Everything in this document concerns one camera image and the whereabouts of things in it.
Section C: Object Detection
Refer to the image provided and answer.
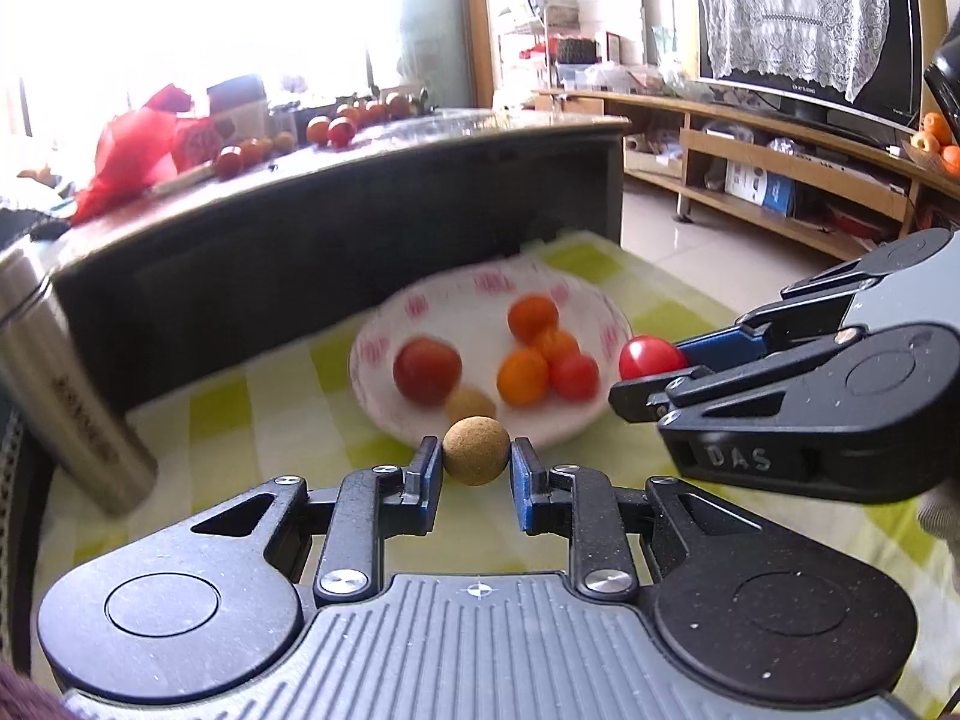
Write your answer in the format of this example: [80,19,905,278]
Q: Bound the small red tomato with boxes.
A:
[550,353,601,401]

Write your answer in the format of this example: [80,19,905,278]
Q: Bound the round brown longan fruit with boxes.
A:
[441,416,509,486]

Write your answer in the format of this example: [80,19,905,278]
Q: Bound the smooth orange mandarin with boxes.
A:
[496,346,550,408]

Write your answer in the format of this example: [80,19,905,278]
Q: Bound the brown kiwi fruit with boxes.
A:
[444,385,498,424]

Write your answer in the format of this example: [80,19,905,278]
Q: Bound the orange mandarin with stem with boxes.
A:
[508,294,560,344]

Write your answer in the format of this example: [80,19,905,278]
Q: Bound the large red tomato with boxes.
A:
[392,337,462,406]

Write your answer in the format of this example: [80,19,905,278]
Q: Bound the wooden tv cabinet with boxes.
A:
[534,89,958,259]

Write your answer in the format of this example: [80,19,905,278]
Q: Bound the white plate pink flowers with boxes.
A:
[350,257,631,449]

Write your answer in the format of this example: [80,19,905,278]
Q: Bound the black television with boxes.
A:
[698,0,923,128]

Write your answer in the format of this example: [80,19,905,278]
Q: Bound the dark coffee table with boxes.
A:
[52,109,625,411]

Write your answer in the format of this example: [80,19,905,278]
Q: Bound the white lace cover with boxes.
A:
[700,0,892,103]

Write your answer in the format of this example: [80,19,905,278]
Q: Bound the stainless steel thermos flask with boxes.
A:
[2,236,158,514]

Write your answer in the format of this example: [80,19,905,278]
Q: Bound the red tomato on table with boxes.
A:
[327,117,358,149]

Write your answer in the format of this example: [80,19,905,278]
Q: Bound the dark lidded jar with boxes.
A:
[206,75,270,145]

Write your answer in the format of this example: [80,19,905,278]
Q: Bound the red plastic bag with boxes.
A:
[70,85,224,226]

